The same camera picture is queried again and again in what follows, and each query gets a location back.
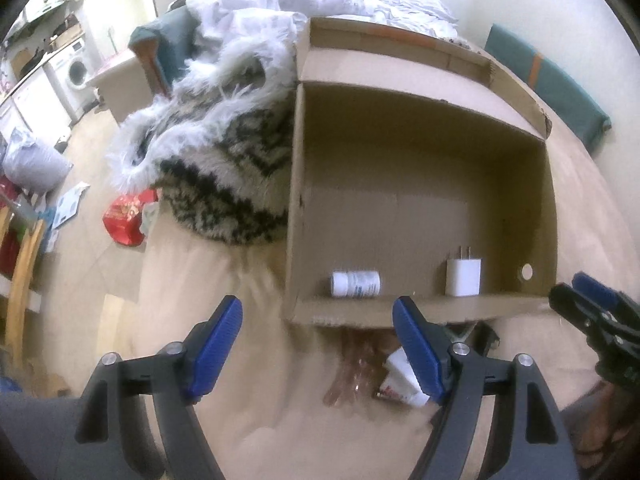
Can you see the dark red cloth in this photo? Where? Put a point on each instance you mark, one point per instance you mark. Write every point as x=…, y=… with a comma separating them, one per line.
x=7, y=230

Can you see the beige bedside table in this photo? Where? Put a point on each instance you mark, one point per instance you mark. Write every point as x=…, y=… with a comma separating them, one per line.
x=120, y=85

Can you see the white plug charger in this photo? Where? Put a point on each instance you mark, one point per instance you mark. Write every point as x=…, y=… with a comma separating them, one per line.
x=464, y=277

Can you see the wooden chair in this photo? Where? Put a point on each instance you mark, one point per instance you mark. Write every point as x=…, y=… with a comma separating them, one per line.
x=22, y=285

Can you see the person's right hand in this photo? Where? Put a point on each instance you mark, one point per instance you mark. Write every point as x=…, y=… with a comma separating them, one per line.
x=607, y=420

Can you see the red gift bag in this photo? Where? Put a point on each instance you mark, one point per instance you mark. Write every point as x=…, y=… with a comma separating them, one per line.
x=125, y=217

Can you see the shaggy black white blanket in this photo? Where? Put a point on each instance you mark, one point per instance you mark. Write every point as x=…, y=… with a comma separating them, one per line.
x=225, y=180

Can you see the teal cushion brown edge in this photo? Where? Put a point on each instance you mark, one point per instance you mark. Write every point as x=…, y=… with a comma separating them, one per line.
x=167, y=35

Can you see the white cabinet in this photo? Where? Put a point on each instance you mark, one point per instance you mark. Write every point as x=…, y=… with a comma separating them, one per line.
x=35, y=100

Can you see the beige bed sheet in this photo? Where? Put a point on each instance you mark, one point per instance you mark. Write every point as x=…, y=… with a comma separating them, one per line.
x=310, y=440

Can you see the white duvet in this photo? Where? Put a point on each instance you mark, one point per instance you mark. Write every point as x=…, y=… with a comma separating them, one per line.
x=260, y=5

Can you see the teal cushion orange stripe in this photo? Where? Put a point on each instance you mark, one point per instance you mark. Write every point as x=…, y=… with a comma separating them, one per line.
x=555, y=85

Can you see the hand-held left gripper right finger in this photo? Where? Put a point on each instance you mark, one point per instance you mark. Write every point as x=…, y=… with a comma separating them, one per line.
x=412, y=345

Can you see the grey plastic bag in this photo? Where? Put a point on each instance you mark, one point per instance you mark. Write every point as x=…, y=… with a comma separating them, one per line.
x=32, y=162

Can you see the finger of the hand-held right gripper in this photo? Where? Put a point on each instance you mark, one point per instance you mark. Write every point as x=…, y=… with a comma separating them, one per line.
x=595, y=289
x=572, y=305

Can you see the paper leaflet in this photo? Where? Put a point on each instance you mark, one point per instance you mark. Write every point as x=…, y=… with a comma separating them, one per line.
x=69, y=205

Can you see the pink transparent bottle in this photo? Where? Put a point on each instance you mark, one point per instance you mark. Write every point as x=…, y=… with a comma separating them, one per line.
x=357, y=370

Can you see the white tube red print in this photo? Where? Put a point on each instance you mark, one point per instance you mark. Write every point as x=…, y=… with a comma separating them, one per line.
x=400, y=380

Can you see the white bottle blue label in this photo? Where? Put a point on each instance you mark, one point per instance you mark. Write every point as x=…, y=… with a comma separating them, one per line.
x=356, y=284

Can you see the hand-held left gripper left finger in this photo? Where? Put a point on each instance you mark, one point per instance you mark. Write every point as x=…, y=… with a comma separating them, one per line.
x=220, y=340

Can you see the cardboard box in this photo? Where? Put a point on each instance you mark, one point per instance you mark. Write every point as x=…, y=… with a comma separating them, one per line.
x=400, y=160

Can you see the white washing machine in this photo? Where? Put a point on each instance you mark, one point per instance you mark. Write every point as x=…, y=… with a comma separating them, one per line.
x=72, y=72

